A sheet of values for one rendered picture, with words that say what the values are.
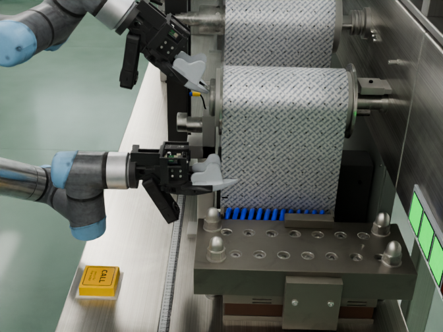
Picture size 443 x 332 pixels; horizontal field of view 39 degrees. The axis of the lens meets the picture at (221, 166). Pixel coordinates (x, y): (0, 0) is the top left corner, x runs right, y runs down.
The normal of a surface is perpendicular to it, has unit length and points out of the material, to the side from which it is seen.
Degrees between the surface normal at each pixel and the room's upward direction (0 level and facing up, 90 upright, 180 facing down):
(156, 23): 90
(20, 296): 0
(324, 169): 90
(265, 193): 90
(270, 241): 0
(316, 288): 90
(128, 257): 0
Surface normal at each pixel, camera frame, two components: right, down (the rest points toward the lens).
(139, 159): -0.02, 0.49
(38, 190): 0.66, 0.44
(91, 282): 0.02, -0.87
